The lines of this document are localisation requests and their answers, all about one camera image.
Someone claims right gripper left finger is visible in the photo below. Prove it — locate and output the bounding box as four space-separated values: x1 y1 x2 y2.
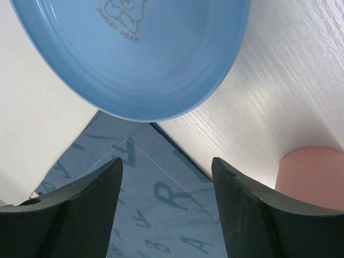
1 158 123 257

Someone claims blue letter-print placemat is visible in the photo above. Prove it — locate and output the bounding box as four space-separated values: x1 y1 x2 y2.
36 112 227 257

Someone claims blue plastic plate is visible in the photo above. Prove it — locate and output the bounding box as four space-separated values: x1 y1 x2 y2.
11 1 251 122

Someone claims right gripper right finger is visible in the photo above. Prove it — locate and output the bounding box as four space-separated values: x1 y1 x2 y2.
211 157 343 258

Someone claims orange plastic cup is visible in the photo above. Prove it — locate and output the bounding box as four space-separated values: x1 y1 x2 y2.
275 147 343 211

